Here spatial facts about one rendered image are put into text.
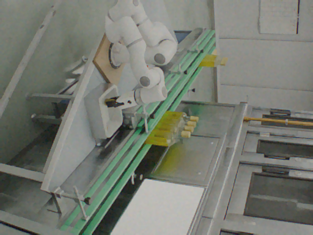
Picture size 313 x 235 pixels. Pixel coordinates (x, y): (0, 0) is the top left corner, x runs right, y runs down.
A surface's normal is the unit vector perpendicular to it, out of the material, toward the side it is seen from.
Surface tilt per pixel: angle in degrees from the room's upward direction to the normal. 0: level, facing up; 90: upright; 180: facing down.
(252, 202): 90
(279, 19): 90
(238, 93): 90
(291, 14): 90
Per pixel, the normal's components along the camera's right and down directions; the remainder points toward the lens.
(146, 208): -0.11, -0.87
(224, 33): -0.36, 0.49
